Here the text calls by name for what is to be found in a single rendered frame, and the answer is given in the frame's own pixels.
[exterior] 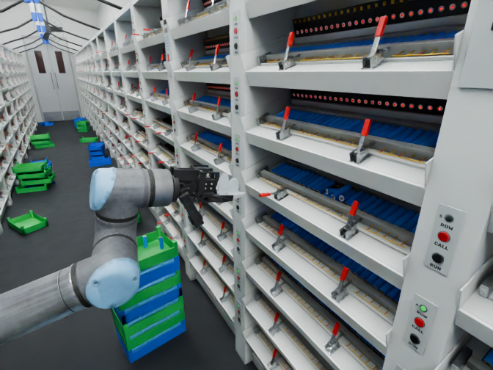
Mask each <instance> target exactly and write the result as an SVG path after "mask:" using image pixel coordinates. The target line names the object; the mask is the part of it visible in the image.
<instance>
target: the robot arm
mask: <svg viewBox="0 0 493 370"><path fill-rule="evenodd" d="M214 174H215V175H214ZM219 174H220V172H213V168H211V167H208V165H192V164H191V165H190V168H181V167H176V166H170V170H167V169H128V168H114V167H110V168H99V169H96V170H95V171H94V173H93V174H92V179H91V183H90V208H91V209H92V210H94V211H95V237H94V242H93V249H92V256H91V257H89V258H86V259H84V260H82V261H79V262H76V263H74V264H72V265H71V266H69V267H67V268H65V269H62V270H59V271H58V272H55V273H52V274H50V275H47V276H45V277H42V278H40V279H37V280H34V281H32V282H30V283H27V284H25V285H22V286H19V287H17V288H15V289H12V290H10V291H7V292H4V293H3V294H0V345H2V344H5V343H7V342H9V341H11V340H14V339H16V338H18V337H21V336H23V335H26V334H27V333H30V332H32V331H34V330H37V329H39V328H41V327H44V326H46V325H47V324H50V323H52V322H55V321H57V320H59V319H62V318H64V317H66V316H69V315H71V314H73V313H75V312H78V311H80V310H83V309H86V308H90V307H92V306H95V307H97V308H103V309H109V308H116V307H119V306H121V305H123V304H125V303H127V302H128V301H129V300H130V299H131V298H132V297H133V296H134V295H135V293H136V292H137V290H138V288H139V279H140V268H139V261H138V252H137V251H138V247H137V239H136V228H137V220H138V213H139V208H146V207H161V206H169V205H170V203H171V202H176V201H177V199H179V201H180V202H181V204H182V206H183V207H184V209H185V211H186V213H187V214H188V218H189V222H190V223H191V224H192V225H194V226H195V227H196V228H198V227H200V226H201V225H202V224H204V222H203V218H202V215H201V213H200V212H199V211H198V210H197V208H196V206H195V205H194V203H193V202H194V201H197V202H200V203H225V202H229V201H233V200H236V199H238V198H240V197H242V196H244V195H245V194H246V192H238V191H239V188H238V180H237V179H236V178H232V179H230V181H229V178H228V174H227V173H222V174H221V176H220V177H219Z"/></svg>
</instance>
